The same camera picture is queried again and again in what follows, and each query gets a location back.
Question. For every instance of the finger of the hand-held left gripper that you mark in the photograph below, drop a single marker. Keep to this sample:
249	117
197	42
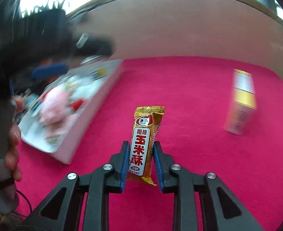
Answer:
98	47
50	70

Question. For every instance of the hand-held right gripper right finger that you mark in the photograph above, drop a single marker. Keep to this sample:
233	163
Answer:
157	168

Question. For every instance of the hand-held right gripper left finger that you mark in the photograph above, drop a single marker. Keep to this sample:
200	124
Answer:
125	166

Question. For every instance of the gold snack bar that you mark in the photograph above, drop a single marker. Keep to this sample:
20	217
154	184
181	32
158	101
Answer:
141	144

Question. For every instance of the white storage box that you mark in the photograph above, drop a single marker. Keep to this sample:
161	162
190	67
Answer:
83	130

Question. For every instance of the person's left hand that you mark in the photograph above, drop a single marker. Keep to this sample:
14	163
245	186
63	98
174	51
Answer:
14	134

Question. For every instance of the white plush with red bow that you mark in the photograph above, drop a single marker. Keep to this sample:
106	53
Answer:
86	89

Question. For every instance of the pink embossed table cloth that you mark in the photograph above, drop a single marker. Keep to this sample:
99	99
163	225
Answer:
192	89

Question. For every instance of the yellow white barcode box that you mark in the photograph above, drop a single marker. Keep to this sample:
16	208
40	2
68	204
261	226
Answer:
242	105

